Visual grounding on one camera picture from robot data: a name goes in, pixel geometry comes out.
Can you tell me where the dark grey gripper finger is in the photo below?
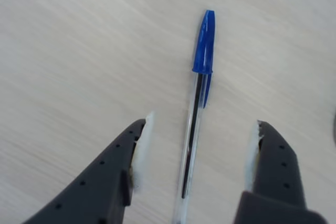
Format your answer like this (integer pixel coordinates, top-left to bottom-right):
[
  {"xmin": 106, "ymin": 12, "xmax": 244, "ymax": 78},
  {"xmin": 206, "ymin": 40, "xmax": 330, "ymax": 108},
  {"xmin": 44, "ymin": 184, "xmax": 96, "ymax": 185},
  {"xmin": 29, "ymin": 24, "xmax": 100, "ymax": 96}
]
[
  {"xmin": 20, "ymin": 111, "xmax": 155, "ymax": 224},
  {"xmin": 233, "ymin": 119, "xmax": 329, "ymax": 224}
]

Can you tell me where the blue capped clear ballpoint pen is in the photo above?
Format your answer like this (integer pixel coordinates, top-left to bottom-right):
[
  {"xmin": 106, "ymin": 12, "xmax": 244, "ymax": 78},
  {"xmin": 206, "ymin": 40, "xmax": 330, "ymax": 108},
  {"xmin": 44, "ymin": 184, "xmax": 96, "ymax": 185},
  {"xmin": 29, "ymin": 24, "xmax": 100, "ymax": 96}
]
[{"xmin": 170, "ymin": 9, "xmax": 217, "ymax": 224}]

